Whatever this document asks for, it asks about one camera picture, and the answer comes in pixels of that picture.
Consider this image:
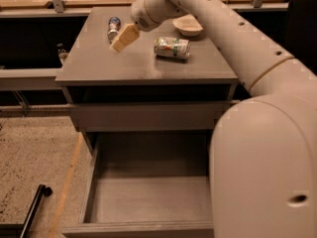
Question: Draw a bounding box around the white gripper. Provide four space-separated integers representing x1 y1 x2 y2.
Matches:
110 0 185 53

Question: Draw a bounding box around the blue silver redbull can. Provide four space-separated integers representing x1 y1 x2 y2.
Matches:
107 17 121 42

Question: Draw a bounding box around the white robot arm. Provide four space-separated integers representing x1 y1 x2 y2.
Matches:
112 0 317 238

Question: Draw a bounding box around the grey drawer cabinet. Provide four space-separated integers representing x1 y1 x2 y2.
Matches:
55 7 238 150

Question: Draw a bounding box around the closed grey top drawer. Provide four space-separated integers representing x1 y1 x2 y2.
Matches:
70 102 230 132

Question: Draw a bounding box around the open grey middle drawer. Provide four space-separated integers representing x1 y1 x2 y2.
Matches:
62 131 214 238

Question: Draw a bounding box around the small bottle behind cabinet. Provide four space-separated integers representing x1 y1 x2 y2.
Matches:
57 44 68 63

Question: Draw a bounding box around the black office chair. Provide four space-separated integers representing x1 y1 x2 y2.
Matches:
285 0 317 74

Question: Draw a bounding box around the black metal cart leg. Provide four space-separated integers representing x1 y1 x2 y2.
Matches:
0 184 53 238

